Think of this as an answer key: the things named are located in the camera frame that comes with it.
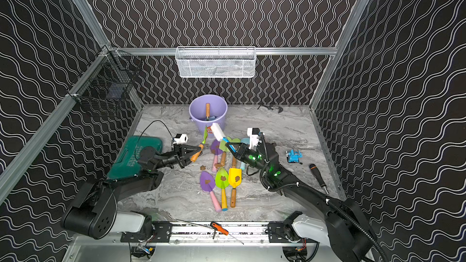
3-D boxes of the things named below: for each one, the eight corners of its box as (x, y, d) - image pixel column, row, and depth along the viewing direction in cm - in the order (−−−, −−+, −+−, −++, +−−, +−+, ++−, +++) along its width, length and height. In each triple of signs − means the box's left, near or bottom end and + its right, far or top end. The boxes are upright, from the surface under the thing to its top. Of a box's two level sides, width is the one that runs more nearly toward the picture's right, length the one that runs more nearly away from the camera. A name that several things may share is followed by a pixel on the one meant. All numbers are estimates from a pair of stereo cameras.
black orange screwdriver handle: (325, 195, 86) (327, 193, 84) (308, 166, 96) (310, 164, 94) (329, 193, 87) (332, 191, 85) (312, 165, 96) (314, 163, 94)
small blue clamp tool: (288, 162, 97) (290, 156, 92) (286, 154, 100) (289, 149, 95) (300, 162, 97) (303, 156, 92) (298, 154, 100) (301, 149, 95)
